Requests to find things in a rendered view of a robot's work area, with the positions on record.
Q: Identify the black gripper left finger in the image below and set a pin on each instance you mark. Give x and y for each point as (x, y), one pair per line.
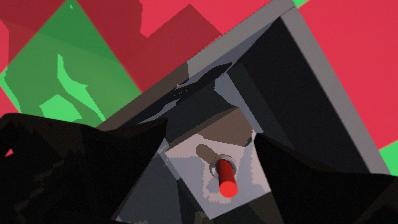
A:
(111, 162)

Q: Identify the dark red peg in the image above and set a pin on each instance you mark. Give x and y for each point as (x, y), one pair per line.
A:
(227, 183)

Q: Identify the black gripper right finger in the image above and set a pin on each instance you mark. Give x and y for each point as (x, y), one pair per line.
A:
(307, 191)

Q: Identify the dark grey open box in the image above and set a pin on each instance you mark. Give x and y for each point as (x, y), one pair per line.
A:
(272, 67)

